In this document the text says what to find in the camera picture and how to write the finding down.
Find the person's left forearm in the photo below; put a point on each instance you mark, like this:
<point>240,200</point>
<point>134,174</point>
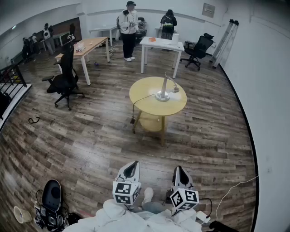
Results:
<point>113,215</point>

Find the person's leg in jeans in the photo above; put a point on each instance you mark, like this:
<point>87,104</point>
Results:
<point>154,207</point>

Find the white square table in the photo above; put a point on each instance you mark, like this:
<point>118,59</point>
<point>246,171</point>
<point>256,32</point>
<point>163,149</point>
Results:
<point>163,44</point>

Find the wooden top table white legs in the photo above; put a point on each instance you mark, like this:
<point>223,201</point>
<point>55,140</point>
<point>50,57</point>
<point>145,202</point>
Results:
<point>95,43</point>

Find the silver metal stand tool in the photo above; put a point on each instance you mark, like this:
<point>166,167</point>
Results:
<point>163,89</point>

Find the grey wall panel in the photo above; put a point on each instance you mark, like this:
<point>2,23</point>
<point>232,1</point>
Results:
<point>208,10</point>

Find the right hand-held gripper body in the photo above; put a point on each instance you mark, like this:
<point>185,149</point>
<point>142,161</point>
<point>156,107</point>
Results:
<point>184,199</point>

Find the black metal railing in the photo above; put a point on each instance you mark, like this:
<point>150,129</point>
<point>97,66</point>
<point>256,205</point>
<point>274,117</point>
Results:
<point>13,77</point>

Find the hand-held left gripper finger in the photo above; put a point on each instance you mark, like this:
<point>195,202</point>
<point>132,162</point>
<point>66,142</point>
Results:
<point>136,174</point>
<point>121,176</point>

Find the person's white shoe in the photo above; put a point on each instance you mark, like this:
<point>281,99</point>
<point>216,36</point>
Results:
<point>148,194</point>

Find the black equipment pile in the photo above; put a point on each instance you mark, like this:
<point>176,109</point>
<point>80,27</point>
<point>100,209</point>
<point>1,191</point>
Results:
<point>51,219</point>

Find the person's right forearm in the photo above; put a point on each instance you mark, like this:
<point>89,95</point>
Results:
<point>172,220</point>

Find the small orange object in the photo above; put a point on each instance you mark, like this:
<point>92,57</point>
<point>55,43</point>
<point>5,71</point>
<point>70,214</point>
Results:
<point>152,39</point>

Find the beige waste bin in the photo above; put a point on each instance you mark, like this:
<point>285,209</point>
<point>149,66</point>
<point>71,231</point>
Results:
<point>21,215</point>

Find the black office chair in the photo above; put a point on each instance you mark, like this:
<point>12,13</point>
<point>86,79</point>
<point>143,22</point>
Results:
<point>201,46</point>
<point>65,79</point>

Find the black box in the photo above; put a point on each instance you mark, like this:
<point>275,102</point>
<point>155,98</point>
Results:
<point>220,226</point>

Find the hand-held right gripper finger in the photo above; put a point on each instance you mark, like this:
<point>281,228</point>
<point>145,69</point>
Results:
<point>176,181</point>
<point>190,184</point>

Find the white carton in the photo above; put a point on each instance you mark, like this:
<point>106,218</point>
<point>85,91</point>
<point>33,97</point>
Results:
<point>175,39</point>

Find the white power adapter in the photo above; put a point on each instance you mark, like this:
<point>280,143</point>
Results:
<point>202,217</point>

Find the aluminium ladder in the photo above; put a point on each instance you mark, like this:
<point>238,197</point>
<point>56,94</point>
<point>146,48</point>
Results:
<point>225,43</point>

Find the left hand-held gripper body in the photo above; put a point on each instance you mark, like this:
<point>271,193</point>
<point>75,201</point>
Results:
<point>125,191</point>

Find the round yellow wooden table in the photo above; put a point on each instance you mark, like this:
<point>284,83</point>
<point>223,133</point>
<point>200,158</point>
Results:
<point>147,90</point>

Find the long white table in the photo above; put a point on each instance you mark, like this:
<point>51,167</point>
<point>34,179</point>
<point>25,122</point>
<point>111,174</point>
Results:
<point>102,29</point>

